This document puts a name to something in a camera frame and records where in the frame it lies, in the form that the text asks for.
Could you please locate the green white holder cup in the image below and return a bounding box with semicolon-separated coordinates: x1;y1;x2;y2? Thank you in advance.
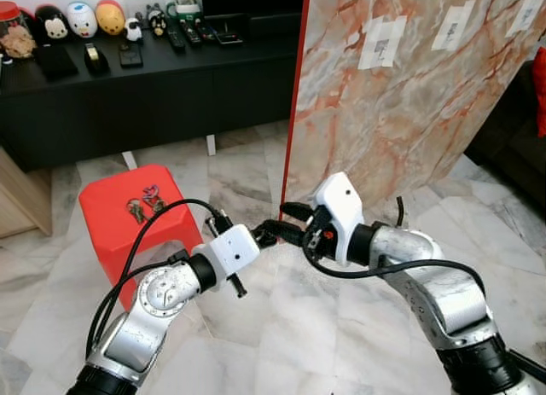
166;0;204;22

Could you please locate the black mouse plush toy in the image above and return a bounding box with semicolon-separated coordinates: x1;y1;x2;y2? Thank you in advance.
34;4;71;42

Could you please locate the clear jar with red lid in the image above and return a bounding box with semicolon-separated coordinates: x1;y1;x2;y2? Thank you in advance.
0;3;39;59

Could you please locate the red plastic stool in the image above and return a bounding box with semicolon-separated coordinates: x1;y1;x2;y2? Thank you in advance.
78;164;206;311

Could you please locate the silver key bunch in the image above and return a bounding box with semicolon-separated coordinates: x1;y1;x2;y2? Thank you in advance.
126;197;148;224

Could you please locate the small dark animal figurine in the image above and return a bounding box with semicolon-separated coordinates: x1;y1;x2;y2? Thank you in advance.
143;4;168;36

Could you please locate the small panda figurine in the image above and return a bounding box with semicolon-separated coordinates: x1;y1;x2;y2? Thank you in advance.
125;18;144;43

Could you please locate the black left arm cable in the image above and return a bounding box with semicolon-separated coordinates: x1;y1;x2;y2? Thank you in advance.
85;199;229;362

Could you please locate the light wooden cabinet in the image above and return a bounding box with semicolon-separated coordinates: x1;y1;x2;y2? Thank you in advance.
0;148;52;240

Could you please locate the marble pattern board red edge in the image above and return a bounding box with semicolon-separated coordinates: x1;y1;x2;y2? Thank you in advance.
280;0;546;234

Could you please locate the black low TV console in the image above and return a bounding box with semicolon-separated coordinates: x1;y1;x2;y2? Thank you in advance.
0;11;304;172

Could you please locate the orange round plush toy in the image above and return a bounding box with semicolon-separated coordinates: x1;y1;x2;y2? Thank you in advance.
95;0;126;36

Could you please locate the black tape dispenser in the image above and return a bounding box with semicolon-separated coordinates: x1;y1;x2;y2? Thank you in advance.
84;43;110;76

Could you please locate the white round plush toy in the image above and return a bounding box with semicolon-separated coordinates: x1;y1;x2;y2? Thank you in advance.
66;0;98;39

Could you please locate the small black phone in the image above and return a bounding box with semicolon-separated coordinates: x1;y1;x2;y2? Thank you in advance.
118;42;144;69

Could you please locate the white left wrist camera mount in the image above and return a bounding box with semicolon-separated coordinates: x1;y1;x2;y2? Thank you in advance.
205;224;261;285

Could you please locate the purple keychain with keys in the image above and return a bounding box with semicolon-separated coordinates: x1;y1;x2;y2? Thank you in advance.
141;183;167;212

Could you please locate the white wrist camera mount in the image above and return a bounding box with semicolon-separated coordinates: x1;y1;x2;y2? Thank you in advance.
205;224;261;285
314;171;366;266

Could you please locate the white paper label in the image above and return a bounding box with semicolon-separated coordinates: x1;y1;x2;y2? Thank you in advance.
506;0;545;38
431;0;476;52
358;15;409;70

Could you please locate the red cushion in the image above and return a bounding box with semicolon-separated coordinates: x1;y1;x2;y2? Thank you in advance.
532;47;546;138

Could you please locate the black wallet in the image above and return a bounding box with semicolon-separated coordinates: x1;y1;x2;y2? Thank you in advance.
36;45;79;80

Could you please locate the black remote control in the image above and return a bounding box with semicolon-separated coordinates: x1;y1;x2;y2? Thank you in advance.
195;18;218;42
179;21;204;46
166;26;187;55

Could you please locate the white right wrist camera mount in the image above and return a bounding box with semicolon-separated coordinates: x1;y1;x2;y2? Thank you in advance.
314;171;366;266

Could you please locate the black flat tray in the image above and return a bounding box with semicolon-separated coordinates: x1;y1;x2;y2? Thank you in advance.
212;18;248;46

